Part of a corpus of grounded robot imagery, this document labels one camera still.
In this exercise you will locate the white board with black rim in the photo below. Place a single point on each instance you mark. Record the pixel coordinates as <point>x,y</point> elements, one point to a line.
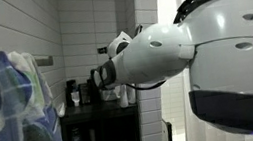
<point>166,138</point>

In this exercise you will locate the white Nivea bottle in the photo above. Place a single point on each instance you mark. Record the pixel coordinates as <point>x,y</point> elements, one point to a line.
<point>123,98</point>

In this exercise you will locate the white bottle with text label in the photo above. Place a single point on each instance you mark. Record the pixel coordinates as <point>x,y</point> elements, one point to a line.
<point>132,95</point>

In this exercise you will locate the plain black bottle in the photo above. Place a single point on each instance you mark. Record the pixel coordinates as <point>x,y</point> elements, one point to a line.
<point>69,91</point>

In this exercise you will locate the grey towel bar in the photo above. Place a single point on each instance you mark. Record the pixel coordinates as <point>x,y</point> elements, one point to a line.
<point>44,61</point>

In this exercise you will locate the slim pale bottle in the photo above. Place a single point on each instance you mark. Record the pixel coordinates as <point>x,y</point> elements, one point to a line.
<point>92,139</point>

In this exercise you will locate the small white container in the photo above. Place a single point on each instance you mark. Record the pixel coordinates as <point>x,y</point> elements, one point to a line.
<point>75,99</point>

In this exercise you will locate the dark green Irish Spring bottle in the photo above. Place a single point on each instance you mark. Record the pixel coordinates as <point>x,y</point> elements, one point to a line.
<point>93,94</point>

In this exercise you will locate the blue green white towel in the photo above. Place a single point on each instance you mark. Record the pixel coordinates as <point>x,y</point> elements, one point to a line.
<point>15,114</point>

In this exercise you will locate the black shelf unit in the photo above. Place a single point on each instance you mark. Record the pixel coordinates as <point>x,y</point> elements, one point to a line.
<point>105,112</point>

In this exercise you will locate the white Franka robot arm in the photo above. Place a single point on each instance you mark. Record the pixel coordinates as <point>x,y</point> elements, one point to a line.
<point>231,48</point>

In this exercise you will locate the white shower curtain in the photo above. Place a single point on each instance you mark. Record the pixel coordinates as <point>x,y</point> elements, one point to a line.
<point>186,112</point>

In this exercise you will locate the white tube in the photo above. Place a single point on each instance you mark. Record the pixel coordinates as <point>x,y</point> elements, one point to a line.
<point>61,110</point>

